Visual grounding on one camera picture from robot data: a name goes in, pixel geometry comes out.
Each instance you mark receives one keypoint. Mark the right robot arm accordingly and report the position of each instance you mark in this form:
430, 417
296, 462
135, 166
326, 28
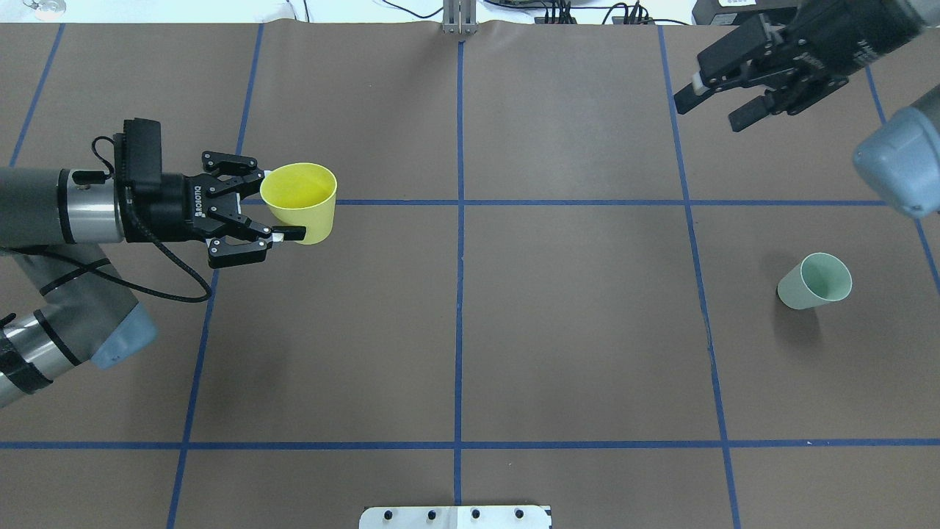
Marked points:
900, 161

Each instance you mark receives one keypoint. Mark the aluminium frame post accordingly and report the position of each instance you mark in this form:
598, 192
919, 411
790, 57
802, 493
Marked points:
459, 17

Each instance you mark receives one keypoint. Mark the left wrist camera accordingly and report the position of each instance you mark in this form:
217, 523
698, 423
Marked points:
139, 156

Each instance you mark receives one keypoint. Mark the clear tape roll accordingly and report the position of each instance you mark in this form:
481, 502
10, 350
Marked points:
47, 10

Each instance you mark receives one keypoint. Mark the small black box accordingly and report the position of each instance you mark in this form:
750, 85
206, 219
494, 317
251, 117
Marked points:
735, 13

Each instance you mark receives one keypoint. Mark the white camera stand pedestal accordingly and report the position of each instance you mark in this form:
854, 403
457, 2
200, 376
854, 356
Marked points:
457, 516

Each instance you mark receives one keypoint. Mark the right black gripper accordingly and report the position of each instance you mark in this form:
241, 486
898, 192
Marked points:
855, 44

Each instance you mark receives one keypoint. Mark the brown paper table mat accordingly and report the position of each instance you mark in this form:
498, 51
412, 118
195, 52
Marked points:
542, 286

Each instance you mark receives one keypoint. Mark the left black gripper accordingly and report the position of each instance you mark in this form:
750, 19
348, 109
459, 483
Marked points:
170, 209

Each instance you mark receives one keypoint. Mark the green plastic cup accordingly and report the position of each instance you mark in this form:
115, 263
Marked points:
819, 279

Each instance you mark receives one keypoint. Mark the yellow plastic cup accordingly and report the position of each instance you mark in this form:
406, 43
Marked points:
302, 194

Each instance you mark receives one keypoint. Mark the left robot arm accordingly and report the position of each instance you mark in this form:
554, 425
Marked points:
54, 226

